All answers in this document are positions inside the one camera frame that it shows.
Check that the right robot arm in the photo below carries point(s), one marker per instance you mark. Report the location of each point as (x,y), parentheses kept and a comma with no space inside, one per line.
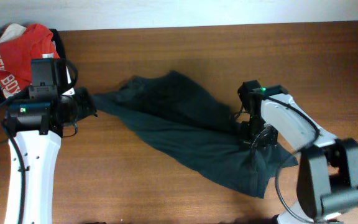
(327,184)

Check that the red printed t-shirt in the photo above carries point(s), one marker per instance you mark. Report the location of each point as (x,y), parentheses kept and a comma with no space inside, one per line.
(16,55)

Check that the white folded garment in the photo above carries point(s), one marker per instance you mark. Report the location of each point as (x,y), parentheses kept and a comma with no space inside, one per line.
(12,31)

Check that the dark green t-shirt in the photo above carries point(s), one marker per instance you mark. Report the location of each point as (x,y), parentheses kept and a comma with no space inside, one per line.
(177,116)

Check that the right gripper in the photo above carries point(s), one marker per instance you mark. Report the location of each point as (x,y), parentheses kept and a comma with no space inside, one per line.
(268,140)

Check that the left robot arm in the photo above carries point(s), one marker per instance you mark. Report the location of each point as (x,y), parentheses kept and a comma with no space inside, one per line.
(34,123)

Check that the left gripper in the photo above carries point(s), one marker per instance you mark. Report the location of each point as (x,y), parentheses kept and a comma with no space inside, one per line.
(87,107)

